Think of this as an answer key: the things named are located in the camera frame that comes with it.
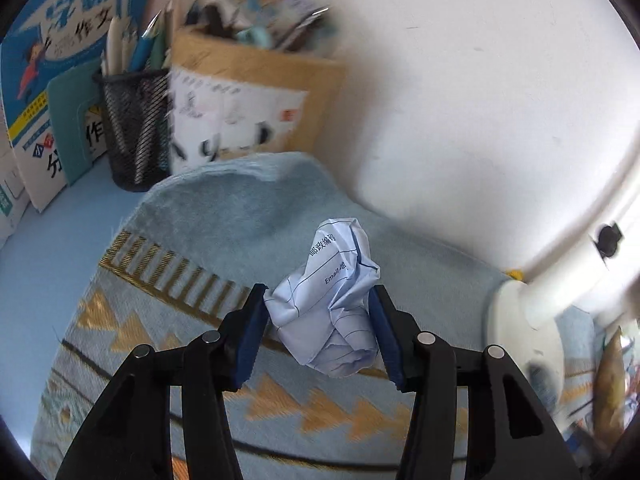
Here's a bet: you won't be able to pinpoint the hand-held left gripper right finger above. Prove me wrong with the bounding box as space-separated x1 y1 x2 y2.
367 284 583 480

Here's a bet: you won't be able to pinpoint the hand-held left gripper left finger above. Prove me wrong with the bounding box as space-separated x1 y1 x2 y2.
55 282 271 480

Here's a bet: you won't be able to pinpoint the lined paper ball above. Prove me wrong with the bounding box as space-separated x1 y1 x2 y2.
263 216 382 377

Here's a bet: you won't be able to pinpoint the golden woven basket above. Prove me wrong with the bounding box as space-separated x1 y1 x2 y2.
595 327 633 441

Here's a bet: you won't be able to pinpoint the white desk lamp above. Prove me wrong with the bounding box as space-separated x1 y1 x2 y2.
487 150 640 411

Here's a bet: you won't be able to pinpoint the cardboard stationery box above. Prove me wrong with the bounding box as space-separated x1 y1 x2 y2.
167 25 349 176

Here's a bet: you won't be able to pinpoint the black mesh pen holder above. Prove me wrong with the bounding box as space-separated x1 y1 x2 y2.
91 67 173 193

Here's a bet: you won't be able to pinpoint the row of white books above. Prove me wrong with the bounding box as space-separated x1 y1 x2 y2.
0 130 33 251

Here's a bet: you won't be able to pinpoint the teal bookend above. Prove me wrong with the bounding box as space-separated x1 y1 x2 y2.
46 62 108 186

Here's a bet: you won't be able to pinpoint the assorted stationery items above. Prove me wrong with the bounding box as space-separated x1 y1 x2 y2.
182 0 343 58

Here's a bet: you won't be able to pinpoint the bundle of pens and pencils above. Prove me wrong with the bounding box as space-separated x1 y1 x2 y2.
100 0 173 76

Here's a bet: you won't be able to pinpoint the blue cover book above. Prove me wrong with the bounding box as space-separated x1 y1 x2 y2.
0 0 161 211

